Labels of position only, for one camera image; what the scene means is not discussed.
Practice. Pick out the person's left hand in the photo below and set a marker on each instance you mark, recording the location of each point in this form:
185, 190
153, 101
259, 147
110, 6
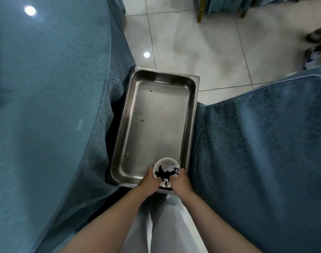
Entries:
150, 183

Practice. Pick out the person's left forearm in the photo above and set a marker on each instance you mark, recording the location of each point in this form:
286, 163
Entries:
105, 226

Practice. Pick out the blue covered chair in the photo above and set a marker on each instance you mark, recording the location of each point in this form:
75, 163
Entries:
255, 168

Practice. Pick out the round blue table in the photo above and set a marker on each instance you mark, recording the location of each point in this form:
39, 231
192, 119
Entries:
44, 102

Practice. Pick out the stack of white bowls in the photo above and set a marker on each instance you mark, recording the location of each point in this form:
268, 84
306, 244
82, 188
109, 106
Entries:
163, 163

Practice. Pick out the person's right forearm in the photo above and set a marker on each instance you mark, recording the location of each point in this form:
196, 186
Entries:
216, 226

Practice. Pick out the person's right hand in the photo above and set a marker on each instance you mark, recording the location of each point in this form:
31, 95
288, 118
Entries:
181, 185

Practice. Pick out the metal tray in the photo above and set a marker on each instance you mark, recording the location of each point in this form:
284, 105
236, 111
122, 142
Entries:
160, 115

